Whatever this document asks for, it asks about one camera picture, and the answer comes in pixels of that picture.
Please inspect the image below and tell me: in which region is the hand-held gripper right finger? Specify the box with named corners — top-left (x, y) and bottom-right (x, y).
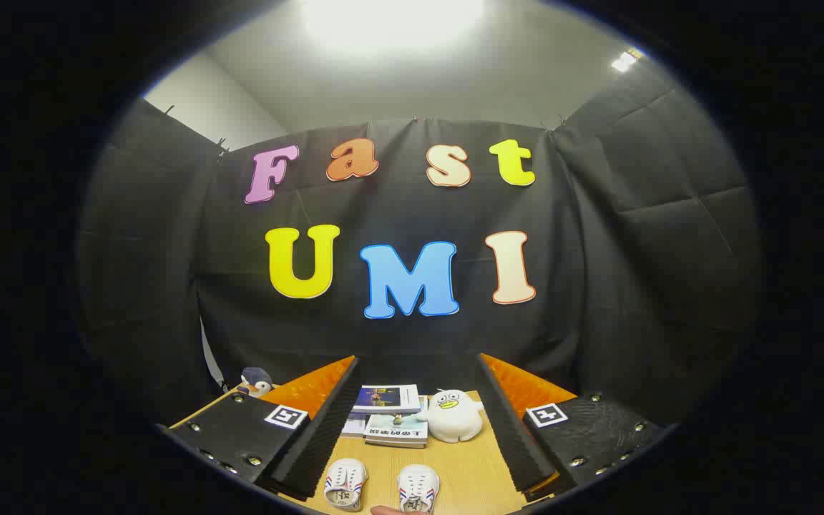
top-left (476, 353), bottom-right (670, 501)

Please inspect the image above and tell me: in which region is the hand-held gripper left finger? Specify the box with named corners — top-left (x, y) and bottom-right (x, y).
top-left (157, 355), bottom-right (363, 501)

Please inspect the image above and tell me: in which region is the white striped canvas shoe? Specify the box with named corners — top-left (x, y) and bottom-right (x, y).
top-left (324, 458), bottom-right (368, 512)
top-left (397, 464), bottom-right (441, 514)

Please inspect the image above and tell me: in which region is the white duck plush toy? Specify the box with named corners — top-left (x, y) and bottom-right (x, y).
top-left (416, 388), bottom-right (486, 444)

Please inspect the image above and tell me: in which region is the book with pale teal cover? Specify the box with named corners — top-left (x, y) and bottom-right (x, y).
top-left (364, 413), bottom-right (429, 449)

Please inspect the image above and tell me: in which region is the book with blue picture cover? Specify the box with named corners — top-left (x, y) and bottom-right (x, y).
top-left (351, 384), bottom-right (422, 416)

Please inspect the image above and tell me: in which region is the blue penguin plush toy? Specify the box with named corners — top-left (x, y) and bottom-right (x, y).
top-left (240, 367), bottom-right (275, 399)

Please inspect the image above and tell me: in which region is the black backdrop cloth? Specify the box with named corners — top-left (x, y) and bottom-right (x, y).
top-left (76, 64), bottom-right (763, 430)

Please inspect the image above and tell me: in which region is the large ceiling light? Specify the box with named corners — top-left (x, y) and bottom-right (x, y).
top-left (298, 0), bottom-right (488, 58)

